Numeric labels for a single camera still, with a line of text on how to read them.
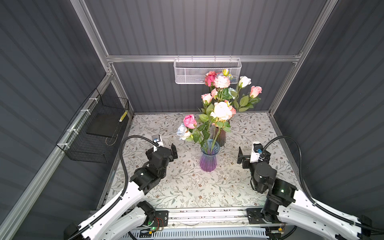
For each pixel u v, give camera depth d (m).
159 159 0.53
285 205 0.52
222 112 0.59
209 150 0.82
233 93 0.78
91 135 0.72
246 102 0.77
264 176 0.50
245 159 0.63
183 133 0.60
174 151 0.69
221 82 0.64
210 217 0.76
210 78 0.75
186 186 0.84
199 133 0.65
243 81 0.73
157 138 0.63
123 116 0.81
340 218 0.44
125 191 0.47
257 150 0.57
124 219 0.56
